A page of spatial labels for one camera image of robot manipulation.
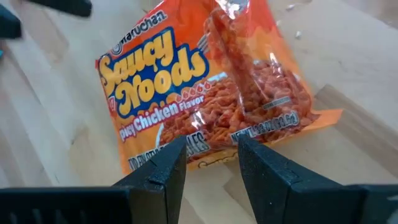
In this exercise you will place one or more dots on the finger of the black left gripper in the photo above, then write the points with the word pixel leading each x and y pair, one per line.
pixel 9 26
pixel 71 7

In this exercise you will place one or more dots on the red Saucy Noods pack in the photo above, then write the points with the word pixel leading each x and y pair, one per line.
pixel 174 77

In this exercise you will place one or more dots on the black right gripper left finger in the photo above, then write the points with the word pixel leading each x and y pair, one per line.
pixel 161 186

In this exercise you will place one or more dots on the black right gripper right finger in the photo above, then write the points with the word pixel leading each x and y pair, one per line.
pixel 270 193

